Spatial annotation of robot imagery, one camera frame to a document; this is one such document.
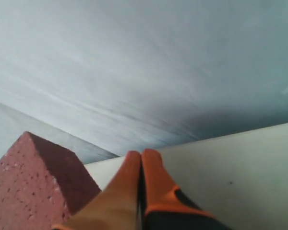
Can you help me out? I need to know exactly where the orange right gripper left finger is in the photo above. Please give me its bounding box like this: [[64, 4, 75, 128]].
[[52, 151, 141, 230]]

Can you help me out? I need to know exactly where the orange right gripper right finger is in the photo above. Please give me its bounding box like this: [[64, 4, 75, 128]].
[[142, 149, 215, 230]]

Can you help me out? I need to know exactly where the red brick back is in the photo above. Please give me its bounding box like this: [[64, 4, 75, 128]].
[[0, 132, 100, 230]]

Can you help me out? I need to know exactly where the white backdrop curtain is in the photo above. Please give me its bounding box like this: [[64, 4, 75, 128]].
[[0, 0, 288, 162]]

